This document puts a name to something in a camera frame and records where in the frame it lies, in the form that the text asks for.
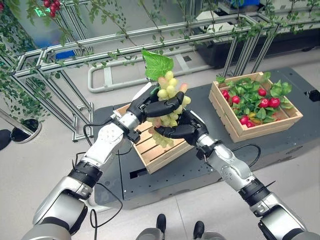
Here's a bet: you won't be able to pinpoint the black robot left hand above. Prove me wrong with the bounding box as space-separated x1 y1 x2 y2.
126 84 186 124

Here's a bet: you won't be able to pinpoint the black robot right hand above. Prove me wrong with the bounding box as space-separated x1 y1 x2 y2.
153 109 210 147

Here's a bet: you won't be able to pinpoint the green grape bunch with leaf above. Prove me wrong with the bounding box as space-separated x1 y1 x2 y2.
141 48 192 148

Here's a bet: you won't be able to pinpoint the empty wooden slat crate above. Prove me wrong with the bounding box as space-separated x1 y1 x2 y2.
112 102 196 175

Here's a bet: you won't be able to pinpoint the wooden crate with leaves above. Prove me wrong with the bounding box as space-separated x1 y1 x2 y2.
208 71 304 144

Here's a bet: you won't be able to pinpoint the dark grey low platform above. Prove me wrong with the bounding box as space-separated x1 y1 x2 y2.
92 65 320 209

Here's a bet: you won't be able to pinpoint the green leaf sprigs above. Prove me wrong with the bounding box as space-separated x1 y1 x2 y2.
215 71 295 125

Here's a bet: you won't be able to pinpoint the dark robot left foot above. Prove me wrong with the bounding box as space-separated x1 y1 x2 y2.
155 213 167 235

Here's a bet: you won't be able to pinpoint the dark robot foot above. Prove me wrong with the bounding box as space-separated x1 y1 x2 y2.
155 213 167 235
193 220 206 239

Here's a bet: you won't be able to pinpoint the dark robot right foot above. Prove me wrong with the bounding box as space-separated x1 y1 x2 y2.
193 220 206 239

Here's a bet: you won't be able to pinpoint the silver robot right leg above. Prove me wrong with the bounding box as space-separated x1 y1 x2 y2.
199 231 221 240

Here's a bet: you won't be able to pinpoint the silver robot leg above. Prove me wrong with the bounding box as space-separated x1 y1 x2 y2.
135 227 164 240
199 231 221 240

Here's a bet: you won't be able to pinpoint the silver robot left leg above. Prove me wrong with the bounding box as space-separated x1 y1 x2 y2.
135 227 164 240

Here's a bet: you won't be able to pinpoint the round metal stanchion base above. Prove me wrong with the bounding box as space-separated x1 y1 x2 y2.
0 108 43 145

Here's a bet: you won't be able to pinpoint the hanging red fruit cluster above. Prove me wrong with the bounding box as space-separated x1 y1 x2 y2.
42 0 62 19

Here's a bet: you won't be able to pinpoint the green vine foliage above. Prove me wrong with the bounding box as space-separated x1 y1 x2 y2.
0 0 63 126

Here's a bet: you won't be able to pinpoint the black rounded object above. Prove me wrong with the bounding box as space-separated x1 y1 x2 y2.
0 129 11 151

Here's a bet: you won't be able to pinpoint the grey tubular floor frame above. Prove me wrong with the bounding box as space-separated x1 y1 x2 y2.
87 52 215 94

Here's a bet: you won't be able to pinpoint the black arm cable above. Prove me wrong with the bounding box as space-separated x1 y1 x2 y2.
89 182 124 229
82 117 118 148

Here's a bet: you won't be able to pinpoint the aluminium profile frame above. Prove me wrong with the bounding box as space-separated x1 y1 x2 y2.
42 9 320 78
0 0 95 143

